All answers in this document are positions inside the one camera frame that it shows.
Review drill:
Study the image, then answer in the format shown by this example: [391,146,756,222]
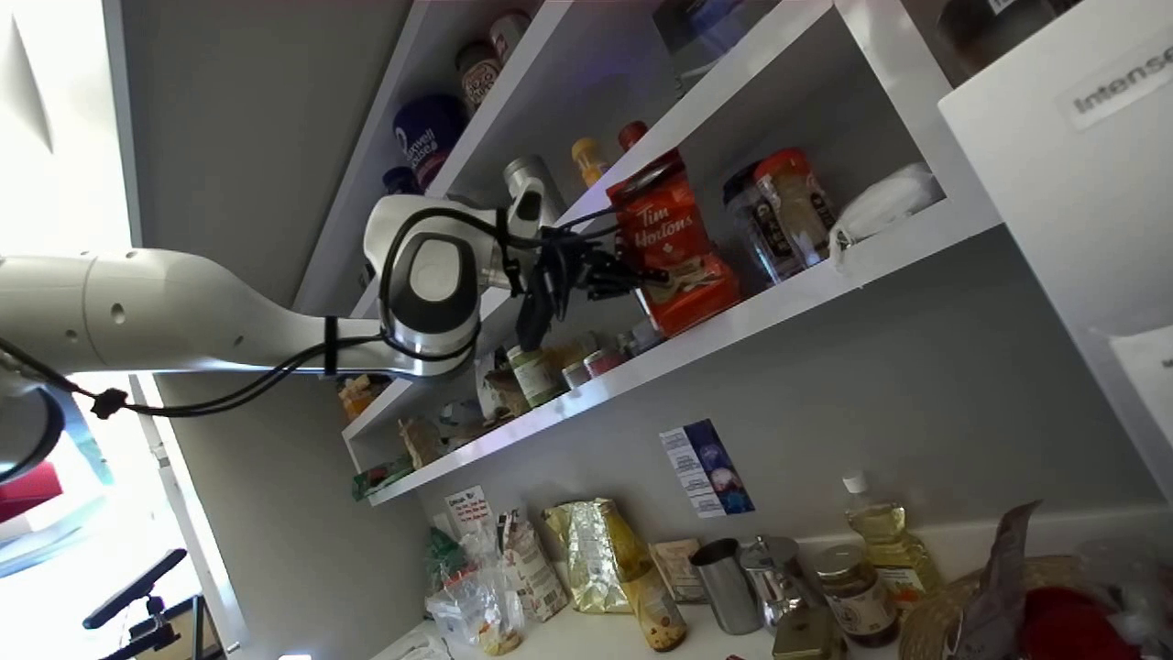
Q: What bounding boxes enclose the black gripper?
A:
[517,227,637,349]

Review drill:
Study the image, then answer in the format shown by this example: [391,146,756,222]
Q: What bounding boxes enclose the red object on counter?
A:
[1020,585,1141,660]

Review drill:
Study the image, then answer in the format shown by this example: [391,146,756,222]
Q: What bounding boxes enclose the glass jar on counter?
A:
[814,546,901,650]

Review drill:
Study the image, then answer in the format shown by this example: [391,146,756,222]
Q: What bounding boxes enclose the white wall shelf unit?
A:
[299,0,981,507]

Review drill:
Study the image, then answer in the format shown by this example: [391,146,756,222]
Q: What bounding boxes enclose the blue packet top shelf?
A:
[391,91,466,187]

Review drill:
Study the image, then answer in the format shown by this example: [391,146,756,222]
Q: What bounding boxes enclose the yellow oil bottle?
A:
[844,472,941,608]

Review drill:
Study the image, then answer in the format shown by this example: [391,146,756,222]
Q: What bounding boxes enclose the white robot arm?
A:
[0,179,637,381]

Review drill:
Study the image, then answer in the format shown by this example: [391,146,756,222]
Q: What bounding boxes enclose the clear plastic food bag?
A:
[426,567,525,656]

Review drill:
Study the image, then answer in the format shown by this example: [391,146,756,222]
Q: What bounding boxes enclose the orange snack packet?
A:
[609,149,739,338]

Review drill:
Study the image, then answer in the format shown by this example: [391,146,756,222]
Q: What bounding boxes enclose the blue white wall card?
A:
[659,421,756,522]

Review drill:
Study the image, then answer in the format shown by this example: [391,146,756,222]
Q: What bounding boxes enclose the grey metal cup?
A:
[688,539,763,634]

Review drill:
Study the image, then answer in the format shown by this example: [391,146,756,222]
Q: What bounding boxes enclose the gold foil bag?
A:
[544,497,649,616]

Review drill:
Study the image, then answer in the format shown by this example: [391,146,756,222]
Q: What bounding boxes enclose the red lid clear jar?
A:
[750,146,836,267]

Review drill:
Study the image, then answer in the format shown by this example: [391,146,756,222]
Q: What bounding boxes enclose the white box with label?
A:
[938,0,1173,497]

